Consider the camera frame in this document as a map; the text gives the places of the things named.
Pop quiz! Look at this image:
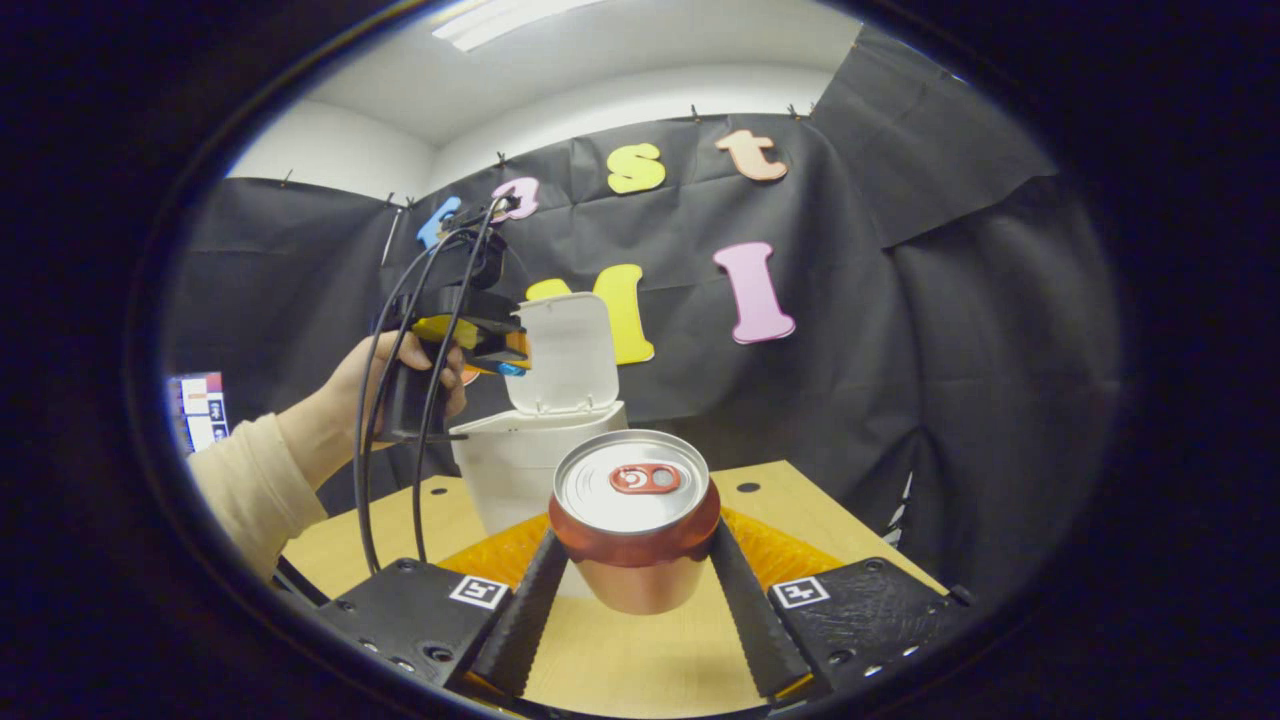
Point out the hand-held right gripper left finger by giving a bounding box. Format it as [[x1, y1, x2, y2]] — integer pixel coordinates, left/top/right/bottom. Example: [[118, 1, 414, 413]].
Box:
[[318, 513, 571, 701]]

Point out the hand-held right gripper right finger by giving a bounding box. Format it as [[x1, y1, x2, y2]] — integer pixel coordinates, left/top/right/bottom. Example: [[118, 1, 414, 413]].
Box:
[[708, 508, 976, 701]]

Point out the white desktop garbage bin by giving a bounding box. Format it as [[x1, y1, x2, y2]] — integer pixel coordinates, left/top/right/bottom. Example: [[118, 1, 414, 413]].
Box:
[[450, 292, 629, 536]]

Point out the red pop can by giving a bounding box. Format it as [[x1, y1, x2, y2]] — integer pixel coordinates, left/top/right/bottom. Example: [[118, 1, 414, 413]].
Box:
[[548, 429, 722, 615]]

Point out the wooden desktop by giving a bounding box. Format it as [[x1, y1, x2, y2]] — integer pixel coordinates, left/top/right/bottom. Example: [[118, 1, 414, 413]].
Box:
[[280, 460, 946, 716]]

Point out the computer monitor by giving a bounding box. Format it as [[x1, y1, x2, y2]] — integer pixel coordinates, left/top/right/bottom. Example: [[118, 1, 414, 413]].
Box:
[[168, 372, 231, 456]]

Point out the ceiling light panel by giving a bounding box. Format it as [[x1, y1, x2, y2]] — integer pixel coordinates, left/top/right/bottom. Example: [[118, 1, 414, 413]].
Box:
[[432, 0, 606, 53]]

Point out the black cable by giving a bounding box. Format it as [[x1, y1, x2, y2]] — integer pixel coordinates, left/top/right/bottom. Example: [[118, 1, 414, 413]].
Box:
[[355, 200, 511, 576], [412, 205, 501, 563]]

